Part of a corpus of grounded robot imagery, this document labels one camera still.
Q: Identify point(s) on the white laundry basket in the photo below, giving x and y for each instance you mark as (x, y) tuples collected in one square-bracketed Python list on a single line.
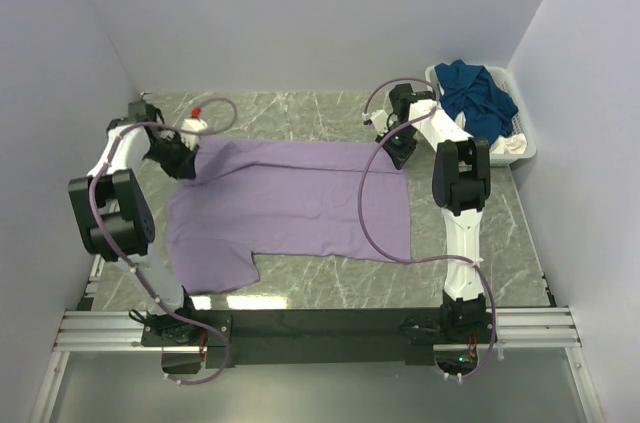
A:
[(440, 127)]

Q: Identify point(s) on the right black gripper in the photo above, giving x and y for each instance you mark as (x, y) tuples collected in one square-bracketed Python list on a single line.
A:
[(400, 154)]

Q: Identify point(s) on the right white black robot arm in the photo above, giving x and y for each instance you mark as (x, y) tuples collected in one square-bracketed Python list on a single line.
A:
[(461, 186)]

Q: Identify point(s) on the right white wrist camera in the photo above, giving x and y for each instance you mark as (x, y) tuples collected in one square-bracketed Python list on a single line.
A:
[(379, 120)]

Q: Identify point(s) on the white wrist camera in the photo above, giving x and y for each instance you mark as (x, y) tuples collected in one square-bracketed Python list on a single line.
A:
[(379, 120), (192, 127)]

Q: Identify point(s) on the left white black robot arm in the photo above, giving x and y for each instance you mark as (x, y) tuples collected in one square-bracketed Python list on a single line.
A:
[(114, 219)]

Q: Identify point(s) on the black base beam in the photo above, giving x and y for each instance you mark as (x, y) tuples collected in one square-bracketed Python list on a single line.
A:
[(228, 338)]

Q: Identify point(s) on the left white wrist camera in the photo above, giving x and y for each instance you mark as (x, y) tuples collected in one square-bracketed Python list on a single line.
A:
[(192, 127)]

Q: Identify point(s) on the aluminium rail frame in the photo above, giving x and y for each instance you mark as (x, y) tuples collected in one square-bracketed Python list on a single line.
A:
[(537, 373)]

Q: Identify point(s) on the blue t shirt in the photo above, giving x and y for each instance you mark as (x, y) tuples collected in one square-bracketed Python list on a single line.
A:
[(471, 90)]

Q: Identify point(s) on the white cloth in basket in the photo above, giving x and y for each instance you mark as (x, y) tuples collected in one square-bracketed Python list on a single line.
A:
[(512, 145)]

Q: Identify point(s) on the purple t shirt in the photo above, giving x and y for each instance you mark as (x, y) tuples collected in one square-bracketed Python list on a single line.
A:
[(280, 197)]

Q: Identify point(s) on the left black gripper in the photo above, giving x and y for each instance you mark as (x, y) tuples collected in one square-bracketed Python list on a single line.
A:
[(176, 163)]

